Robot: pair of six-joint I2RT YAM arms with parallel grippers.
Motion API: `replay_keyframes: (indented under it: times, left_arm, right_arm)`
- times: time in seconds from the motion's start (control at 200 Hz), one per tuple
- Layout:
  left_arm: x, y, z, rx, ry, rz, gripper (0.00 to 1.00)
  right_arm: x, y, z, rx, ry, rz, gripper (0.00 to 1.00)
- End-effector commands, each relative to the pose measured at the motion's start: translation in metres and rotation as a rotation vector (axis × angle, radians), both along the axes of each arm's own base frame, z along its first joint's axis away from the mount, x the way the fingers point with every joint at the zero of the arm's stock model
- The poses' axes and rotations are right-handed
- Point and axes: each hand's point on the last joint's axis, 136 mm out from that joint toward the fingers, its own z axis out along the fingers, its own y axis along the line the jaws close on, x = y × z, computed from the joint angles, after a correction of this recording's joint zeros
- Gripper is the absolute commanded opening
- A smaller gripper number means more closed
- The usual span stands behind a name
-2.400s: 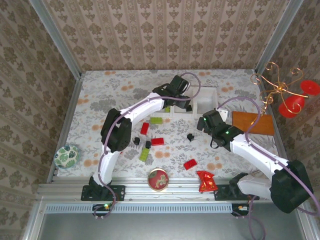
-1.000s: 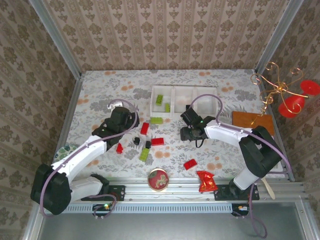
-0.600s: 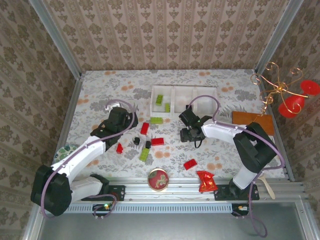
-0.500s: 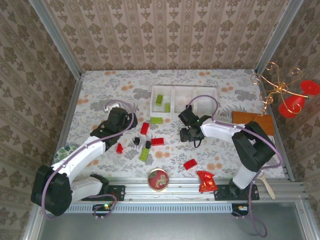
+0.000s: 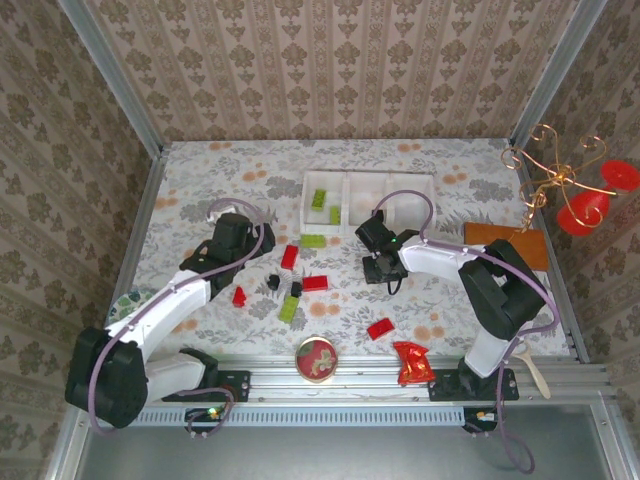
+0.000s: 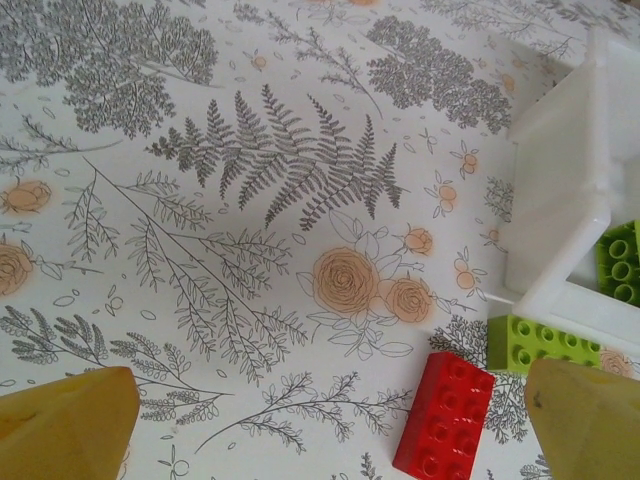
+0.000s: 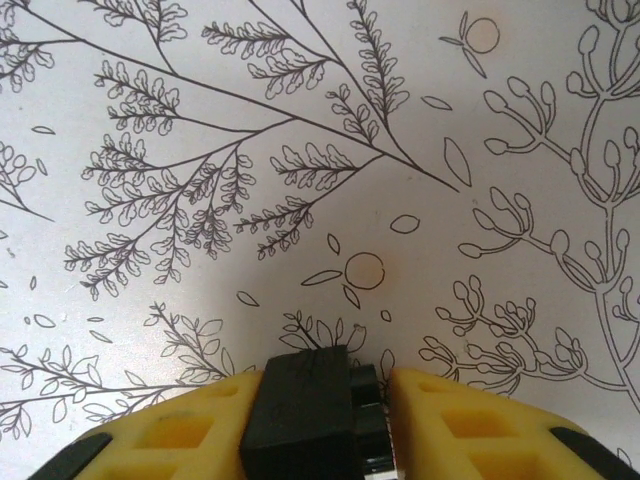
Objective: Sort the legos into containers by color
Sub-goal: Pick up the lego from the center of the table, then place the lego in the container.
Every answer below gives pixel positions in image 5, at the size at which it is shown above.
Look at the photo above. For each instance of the white three-compartment tray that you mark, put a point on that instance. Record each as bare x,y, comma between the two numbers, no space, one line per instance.
320,228

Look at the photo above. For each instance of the green lego brick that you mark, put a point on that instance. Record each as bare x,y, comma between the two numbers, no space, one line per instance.
289,308
318,199
335,215
313,240

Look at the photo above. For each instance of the left black and white robot arm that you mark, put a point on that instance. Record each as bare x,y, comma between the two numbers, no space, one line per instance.
165,305

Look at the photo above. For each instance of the right black and white robot arm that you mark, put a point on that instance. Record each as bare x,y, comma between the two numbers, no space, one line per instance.
435,257

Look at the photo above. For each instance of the black lego brick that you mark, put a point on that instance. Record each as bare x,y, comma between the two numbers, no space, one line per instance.
273,281
296,288

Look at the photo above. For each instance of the small red lego brick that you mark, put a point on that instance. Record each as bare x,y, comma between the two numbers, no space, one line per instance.
240,296

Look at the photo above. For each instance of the red foil wrapper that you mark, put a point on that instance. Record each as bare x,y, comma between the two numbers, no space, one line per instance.
414,363

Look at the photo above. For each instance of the round tin with floral lid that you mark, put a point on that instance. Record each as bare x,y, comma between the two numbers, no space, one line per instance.
316,360

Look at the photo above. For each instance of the teal patterned plate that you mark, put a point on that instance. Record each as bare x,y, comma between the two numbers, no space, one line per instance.
125,305

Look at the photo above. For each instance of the brown wooden board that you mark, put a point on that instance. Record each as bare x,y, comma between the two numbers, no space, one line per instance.
530,250

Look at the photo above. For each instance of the black controller box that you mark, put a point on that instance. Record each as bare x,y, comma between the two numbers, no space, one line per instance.
202,416
482,417

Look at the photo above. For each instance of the wooden spoon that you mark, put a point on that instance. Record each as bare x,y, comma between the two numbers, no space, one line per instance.
539,382

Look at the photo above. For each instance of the red plastic goblet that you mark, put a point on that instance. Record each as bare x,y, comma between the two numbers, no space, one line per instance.
585,207

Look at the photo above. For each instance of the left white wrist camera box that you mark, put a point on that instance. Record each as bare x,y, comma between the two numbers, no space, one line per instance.
212,217

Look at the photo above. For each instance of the aluminium side rail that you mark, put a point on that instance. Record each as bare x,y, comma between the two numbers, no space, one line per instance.
570,305
142,215

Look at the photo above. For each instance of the long aluminium table rail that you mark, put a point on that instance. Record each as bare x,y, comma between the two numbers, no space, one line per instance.
360,387

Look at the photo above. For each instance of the aluminium frame post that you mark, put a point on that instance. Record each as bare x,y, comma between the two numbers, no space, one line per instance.
112,75
555,75

